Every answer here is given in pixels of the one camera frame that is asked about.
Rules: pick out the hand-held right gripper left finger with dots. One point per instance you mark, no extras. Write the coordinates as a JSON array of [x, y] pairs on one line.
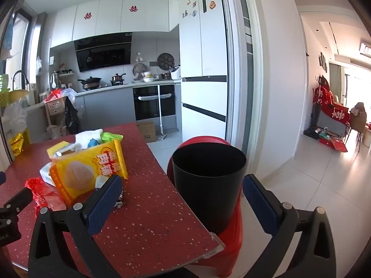
[[105, 202]]

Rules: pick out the steel cooking pot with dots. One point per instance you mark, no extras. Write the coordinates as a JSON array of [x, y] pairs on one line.
[[117, 78]]

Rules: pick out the beige perforated basket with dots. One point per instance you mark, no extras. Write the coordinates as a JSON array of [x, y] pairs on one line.
[[55, 107]]

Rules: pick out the yellow snack packet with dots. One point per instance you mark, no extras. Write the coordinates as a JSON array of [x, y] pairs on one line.
[[78, 176]]

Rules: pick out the black built-in oven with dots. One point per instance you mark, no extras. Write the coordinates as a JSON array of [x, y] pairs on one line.
[[150, 107]]

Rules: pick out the upright vacuum cleaner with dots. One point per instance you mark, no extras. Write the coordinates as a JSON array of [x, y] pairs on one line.
[[314, 118]]

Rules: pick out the white refrigerator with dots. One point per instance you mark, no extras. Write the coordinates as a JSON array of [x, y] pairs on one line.
[[203, 49]]

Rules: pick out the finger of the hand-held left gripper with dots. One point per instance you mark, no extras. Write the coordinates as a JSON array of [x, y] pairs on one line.
[[18, 199], [1, 178]]

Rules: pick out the black trash bin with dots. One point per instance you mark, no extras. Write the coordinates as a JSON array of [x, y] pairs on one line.
[[208, 197]]

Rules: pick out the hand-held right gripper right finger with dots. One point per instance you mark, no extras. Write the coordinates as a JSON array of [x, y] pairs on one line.
[[258, 205]]

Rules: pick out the red plastic stool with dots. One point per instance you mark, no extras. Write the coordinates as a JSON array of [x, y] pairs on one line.
[[230, 246]]

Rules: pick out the round patterned tray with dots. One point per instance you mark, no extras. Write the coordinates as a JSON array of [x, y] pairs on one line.
[[165, 60]]

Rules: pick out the silver candy wrapper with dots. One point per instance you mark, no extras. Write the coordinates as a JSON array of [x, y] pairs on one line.
[[119, 201]]

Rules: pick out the white rice cooker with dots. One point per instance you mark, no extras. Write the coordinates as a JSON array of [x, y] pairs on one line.
[[175, 73]]

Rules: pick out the green plastic packet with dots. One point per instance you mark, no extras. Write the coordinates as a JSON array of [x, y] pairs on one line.
[[111, 136]]

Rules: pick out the black kitchen faucet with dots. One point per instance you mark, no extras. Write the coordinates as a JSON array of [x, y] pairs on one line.
[[14, 76]]

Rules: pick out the clear plastic bag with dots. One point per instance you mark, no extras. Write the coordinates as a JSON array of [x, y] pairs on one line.
[[14, 115]]

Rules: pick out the white upper cabinets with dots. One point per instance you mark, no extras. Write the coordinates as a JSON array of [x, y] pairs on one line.
[[110, 17]]

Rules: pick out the blue plastic packet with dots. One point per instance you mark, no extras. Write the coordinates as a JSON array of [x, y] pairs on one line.
[[93, 143]]

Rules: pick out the black plastic bag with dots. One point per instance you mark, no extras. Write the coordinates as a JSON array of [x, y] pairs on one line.
[[72, 118]]

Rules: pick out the white stick mop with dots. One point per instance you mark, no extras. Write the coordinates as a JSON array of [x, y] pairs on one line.
[[159, 113]]

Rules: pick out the white plastic bag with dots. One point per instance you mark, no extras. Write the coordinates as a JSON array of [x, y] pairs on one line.
[[85, 139]]

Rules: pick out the red foil wrapper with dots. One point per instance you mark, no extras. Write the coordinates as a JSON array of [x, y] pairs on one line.
[[40, 191]]

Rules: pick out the chair with brown coat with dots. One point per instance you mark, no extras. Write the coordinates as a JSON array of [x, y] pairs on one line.
[[358, 118]]

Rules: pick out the red gift bag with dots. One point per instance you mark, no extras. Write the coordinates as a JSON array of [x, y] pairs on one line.
[[337, 145]]

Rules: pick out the yellow plastic basin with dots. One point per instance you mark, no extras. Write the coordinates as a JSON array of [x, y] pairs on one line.
[[18, 95]]

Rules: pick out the cardboard box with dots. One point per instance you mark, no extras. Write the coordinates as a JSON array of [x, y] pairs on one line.
[[146, 131]]

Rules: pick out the stacked bowls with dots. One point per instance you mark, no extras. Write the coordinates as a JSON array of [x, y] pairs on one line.
[[148, 76]]

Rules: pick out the black range hood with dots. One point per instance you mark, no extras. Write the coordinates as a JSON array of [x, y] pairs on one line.
[[101, 53]]

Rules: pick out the black wok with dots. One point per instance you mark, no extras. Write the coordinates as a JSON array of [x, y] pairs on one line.
[[91, 81]]

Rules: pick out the gold foil bag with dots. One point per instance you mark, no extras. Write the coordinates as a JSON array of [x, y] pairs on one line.
[[18, 144]]

